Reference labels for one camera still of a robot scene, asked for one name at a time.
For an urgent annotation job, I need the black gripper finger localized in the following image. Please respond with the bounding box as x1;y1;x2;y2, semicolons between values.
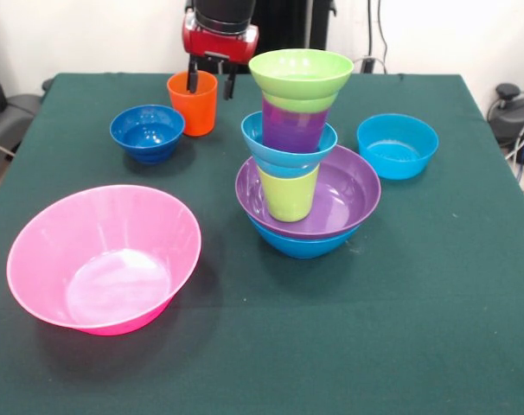
187;56;200;93
223;64;238;101

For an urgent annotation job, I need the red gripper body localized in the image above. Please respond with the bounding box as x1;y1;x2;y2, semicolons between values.
182;11;261;65

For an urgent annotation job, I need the orange cup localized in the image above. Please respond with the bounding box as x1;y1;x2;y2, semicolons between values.
166;70;220;137

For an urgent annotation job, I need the cyan ribbed bowl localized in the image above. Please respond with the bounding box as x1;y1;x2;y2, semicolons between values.
240;111;339;177

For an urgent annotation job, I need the dark blue ribbed bowl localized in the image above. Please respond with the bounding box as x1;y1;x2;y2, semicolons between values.
109;104;186;165

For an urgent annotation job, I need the green ribbed bowl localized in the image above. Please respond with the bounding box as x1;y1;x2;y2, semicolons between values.
247;48;355;114

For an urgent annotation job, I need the purple cup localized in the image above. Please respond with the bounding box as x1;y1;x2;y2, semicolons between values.
261;97;332;154

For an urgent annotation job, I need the lime green cup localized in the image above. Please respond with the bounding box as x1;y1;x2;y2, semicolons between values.
256;163;321;223

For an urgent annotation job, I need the large purple bowl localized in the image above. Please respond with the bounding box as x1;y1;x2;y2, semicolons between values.
234;144;382;241

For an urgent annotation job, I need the translucent blue straight-sided bowl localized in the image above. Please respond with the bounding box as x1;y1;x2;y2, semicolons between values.
355;112;440;181

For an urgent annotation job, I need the large blue bowl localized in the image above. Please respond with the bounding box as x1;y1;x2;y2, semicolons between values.
248;215;362;260

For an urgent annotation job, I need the large pink bowl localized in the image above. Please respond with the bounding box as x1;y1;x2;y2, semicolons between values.
6;184;203;337

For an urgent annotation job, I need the dark green tablecloth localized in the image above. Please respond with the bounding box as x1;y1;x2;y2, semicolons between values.
0;72;524;415

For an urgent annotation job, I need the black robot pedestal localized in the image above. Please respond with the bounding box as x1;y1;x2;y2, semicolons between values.
184;0;339;75

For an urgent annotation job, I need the black cable with plug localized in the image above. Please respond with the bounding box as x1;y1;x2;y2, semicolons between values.
360;0;389;74

